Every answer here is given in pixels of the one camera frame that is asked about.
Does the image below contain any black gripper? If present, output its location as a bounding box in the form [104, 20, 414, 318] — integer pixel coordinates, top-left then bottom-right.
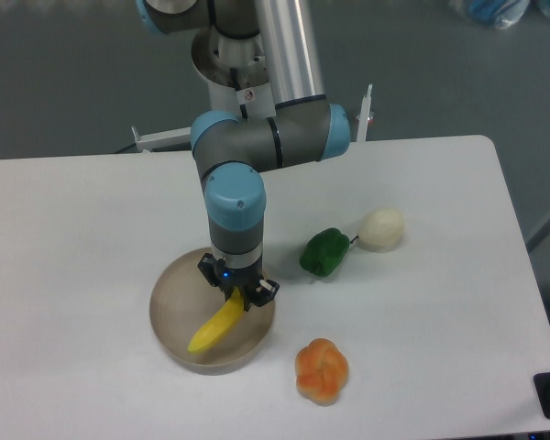
[197, 253, 280, 312]

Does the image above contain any yellow banana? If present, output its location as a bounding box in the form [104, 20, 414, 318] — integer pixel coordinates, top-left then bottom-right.
[187, 289, 245, 354]

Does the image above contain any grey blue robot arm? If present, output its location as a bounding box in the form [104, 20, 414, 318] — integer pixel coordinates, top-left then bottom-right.
[137, 1, 350, 308]

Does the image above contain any beige round plate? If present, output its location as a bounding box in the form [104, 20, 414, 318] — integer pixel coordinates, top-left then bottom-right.
[149, 247, 276, 375]

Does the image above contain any green bell pepper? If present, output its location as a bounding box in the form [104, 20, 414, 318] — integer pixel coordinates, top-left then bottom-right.
[299, 227, 350, 278]

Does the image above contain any orange knotted bread roll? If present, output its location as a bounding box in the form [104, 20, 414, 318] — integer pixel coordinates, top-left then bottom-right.
[294, 338, 349, 406]

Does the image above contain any blue plastic bag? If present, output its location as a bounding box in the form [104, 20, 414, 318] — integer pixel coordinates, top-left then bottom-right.
[450, 0, 530, 29]

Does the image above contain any white metal bracket left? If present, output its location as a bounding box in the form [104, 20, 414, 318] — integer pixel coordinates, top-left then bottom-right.
[131, 126, 192, 152]

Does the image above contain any white metal post right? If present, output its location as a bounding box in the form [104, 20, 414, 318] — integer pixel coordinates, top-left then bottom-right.
[356, 83, 374, 143]

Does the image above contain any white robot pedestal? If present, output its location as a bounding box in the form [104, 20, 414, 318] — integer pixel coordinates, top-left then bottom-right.
[191, 26, 275, 145]

